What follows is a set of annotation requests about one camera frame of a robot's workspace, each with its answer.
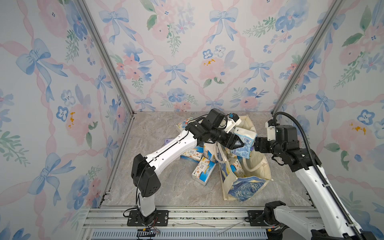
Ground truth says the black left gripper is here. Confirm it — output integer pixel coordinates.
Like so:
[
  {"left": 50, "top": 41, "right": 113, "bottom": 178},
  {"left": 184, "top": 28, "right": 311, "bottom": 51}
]
[{"left": 210, "top": 129, "right": 245, "bottom": 151}]

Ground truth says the light blue tissue pack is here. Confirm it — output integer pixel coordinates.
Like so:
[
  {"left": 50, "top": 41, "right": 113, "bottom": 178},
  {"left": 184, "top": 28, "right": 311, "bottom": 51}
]
[{"left": 232, "top": 128, "right": 257, "bottom": 159}]

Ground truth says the blue white tissue pack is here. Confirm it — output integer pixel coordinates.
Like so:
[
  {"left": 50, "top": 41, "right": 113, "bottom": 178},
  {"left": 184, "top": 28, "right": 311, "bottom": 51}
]
[{"left": 230, "top": 159, "right": 246, "bottom": 178}]

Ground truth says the cream canvas tote bag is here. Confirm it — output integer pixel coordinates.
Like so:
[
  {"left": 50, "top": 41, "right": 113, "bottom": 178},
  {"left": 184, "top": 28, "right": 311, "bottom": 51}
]
[{"left": 218, "top": 116, "right": 272, "bottom": 202}]

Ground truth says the purple tissue pack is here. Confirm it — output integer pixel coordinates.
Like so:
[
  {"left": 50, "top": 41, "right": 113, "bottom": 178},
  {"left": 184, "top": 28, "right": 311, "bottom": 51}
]
[{"left": 165, "top": 138, "right": 173, "bottom": 145}]

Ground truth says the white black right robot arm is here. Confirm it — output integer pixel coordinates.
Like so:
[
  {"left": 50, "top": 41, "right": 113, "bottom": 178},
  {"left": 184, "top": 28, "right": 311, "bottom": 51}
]
[{"left": 255, "top": 122, "right": 376, "bottom": 240}]

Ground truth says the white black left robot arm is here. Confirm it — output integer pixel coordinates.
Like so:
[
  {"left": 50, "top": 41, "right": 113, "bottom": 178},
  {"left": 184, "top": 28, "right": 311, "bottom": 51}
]
[{"left": 131, "top": 108, "right": 244, "bottom": 218}]

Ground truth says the blue tissue pack near bag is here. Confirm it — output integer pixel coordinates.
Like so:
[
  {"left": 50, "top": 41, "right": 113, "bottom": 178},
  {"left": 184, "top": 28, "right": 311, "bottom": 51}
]
[{"left": 203, "top": 143, "right": 223, "bottom": 163}]

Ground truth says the blue cartoon tissue pack centre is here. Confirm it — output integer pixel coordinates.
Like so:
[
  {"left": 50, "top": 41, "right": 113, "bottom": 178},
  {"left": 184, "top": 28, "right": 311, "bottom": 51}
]
[{"left": 180, "top": 149, "right": 203, "bottom": 162}]

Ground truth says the blue cartoon tissue pack front-right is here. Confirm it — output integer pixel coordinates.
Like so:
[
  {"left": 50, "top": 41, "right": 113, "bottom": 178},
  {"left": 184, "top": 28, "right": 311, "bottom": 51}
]
[{"left": 192, "top": 157, "right": 216, "bottom": 186}]

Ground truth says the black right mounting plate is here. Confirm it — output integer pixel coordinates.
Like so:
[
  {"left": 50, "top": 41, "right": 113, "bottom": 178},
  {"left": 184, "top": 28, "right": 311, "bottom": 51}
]
[{"left": 245, "top": 210, "right": 267, "bottom": 227}]

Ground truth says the black mounting plate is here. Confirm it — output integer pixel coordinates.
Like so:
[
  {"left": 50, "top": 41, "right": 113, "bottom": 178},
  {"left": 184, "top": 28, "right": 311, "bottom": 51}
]
[
  {"left": 245, "top": 210, "right": 267, "bottom": 227},
  {"left": 127, "top": 210, "right": 170, "bottom": 227}
]

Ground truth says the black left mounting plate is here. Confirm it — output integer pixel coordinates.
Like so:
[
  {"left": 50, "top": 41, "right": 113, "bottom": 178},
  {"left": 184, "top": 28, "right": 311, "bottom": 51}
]
[{"left": 127, "top": 210, "right": 170, "bottom": 227}]

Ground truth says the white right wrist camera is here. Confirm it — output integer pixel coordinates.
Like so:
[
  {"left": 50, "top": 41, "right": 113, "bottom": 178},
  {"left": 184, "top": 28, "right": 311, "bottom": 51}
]
[{"left": 265, "top": 120, "right": 276, "bottom": 141}]

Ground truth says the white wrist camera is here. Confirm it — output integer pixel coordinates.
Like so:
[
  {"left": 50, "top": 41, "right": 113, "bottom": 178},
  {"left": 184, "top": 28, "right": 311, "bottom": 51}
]
[
  {"left": 225, "top": 113, "right": 242, "bottom": 133},
  {"left": 265, "top": 120, "right": 276, "bottom": 141}
]

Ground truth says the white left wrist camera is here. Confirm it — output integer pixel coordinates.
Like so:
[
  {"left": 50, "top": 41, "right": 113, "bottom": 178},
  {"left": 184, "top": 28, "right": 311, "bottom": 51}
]
[{"left": 225, "top": 113, "right": 242, "bottom": 133}]

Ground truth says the left aluminium corner post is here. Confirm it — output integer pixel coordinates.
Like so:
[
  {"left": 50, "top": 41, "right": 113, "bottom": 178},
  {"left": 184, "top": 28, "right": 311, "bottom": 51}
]
[{"left": 73, "top": 0, "right": 134, "bottom": 116}]

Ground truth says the aluminium corner post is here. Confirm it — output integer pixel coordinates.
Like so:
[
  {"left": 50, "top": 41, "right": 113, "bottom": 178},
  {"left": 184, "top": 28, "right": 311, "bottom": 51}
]
[
  {"left": 271, "top": 0, "right": 344, "bottom": 114},
  {"left": 73, "top": 0, "right": 134, "bottom": 116}
]

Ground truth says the right aluminium corner post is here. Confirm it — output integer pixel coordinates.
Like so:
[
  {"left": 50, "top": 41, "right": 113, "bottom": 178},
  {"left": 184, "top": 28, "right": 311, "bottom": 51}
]
[{"left": 271, "top": 0, "right": 344, "bottom": 114}]

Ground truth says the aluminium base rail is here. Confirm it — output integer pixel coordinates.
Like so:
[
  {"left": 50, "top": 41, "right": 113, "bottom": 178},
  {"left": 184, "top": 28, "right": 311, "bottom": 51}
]
[{"left": 76, "top": 205, "right": 331, "bottom": 240}]

